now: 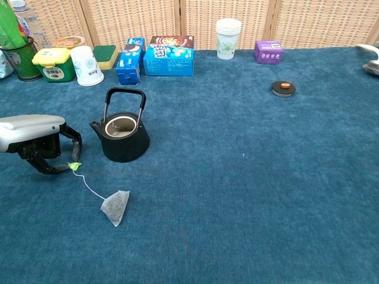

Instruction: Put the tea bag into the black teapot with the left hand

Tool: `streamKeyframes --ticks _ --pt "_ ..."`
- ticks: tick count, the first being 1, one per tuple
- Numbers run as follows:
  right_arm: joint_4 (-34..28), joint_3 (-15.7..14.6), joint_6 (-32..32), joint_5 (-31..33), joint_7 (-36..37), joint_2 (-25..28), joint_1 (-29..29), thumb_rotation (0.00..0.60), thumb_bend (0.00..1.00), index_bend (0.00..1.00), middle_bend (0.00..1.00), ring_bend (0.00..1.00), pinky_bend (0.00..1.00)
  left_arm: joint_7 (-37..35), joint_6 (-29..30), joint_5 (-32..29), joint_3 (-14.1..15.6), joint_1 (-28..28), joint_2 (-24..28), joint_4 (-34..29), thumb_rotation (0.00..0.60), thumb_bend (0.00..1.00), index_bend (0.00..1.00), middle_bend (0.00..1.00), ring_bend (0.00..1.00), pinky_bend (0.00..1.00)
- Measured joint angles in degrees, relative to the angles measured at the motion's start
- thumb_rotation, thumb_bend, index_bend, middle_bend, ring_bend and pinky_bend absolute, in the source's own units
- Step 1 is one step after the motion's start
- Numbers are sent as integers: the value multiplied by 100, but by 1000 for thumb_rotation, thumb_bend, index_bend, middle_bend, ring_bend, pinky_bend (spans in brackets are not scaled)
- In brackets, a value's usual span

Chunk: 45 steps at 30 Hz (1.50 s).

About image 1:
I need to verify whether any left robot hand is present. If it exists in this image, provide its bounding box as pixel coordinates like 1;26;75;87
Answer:
0;114;83;175

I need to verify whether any pyramid tea bag with string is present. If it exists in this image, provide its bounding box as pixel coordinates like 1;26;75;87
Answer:
67;161;131;228

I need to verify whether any black cast iron teapot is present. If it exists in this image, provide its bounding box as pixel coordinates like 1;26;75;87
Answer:
89;87;150;163

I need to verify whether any black round disc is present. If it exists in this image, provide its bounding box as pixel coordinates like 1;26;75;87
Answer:
271;80;296;98

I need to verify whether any dark mesh pen holder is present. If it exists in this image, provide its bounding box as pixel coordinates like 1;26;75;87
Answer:
0;35;43;82

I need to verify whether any green tub with yellow lid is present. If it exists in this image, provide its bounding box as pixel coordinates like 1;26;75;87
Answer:
31;47;76;83

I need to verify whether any white wet wipes pack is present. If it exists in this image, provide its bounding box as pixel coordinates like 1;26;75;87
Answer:
0;50;15;79

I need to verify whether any upside-down white paper cup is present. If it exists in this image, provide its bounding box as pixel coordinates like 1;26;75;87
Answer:
70;45;105;87

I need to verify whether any orange sealed food cup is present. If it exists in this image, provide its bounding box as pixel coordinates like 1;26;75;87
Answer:
52;35;86;50

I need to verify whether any clear plastic water bottle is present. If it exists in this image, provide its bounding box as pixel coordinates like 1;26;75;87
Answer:
8;0;45;50

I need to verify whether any green cylindrical can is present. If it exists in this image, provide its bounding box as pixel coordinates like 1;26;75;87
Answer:
0;0;27;50

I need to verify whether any green and yellow sponge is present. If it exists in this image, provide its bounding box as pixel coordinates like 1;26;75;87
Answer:
92;44;119;71

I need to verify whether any narrow blue Oreo box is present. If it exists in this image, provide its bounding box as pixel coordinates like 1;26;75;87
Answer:
115;37;147;86

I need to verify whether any woven rattan folding screen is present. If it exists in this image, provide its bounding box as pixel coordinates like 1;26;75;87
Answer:
0;0;379;51

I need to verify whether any large blue cookie box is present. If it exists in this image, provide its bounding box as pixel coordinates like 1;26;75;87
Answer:
143;35;195;77

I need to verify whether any blue carpet table cover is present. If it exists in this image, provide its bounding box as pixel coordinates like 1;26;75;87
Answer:
0;46;379;284

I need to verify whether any small purple box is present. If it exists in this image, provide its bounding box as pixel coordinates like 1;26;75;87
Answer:
253;40;284;65

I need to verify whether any white plastic spoon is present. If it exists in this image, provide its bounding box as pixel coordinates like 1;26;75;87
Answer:
355;44;379;62

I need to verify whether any steel wool scrubber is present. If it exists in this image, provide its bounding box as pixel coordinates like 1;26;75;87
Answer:
362;60;379;76

